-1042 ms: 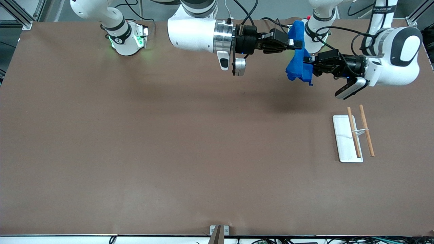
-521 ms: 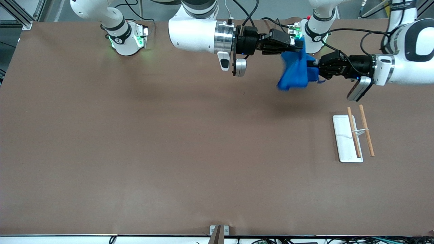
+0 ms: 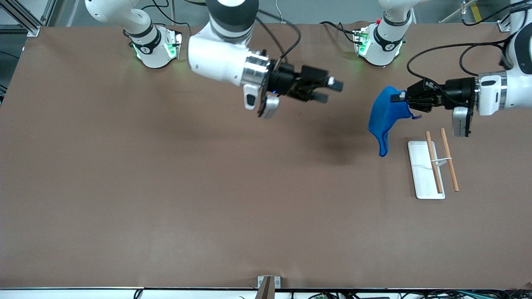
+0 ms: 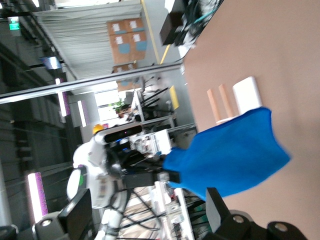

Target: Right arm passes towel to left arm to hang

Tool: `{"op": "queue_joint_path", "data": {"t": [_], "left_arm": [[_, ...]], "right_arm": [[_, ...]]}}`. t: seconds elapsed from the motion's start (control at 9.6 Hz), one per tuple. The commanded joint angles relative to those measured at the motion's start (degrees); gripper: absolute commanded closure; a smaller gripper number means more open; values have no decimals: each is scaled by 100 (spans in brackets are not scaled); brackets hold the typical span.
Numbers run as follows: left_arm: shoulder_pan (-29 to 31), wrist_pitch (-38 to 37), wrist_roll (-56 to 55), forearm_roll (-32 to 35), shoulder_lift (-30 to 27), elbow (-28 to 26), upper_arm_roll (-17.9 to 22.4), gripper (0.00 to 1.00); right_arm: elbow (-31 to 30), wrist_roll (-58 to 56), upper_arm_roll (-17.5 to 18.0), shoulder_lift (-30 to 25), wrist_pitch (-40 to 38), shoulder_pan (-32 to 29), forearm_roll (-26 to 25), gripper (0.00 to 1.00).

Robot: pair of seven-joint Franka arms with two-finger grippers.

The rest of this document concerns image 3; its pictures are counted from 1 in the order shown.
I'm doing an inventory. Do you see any blue microfibre towel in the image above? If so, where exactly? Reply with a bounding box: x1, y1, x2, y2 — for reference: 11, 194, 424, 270
368, 86, 423, 157

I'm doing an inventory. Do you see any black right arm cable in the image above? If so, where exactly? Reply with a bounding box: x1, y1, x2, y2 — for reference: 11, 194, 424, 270
249, 7, 302, 67

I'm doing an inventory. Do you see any black left base cable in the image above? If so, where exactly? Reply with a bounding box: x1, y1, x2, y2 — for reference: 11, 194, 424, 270
319, 20, 360, 44

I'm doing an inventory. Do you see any black base cable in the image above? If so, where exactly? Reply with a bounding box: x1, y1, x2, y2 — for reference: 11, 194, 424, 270
141, 0, 190, 42
319, 20, 360, 44

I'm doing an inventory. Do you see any white rack base plate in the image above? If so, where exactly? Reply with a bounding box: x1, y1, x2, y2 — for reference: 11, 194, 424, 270
407, 140, 446, 200

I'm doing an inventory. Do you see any black right base cable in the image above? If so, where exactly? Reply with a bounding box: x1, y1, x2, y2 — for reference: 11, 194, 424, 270
141, 0, 190, 42

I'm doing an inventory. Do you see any metal bracket at table edge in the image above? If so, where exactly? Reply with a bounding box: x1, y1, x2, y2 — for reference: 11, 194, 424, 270
254, 277, 276, 299

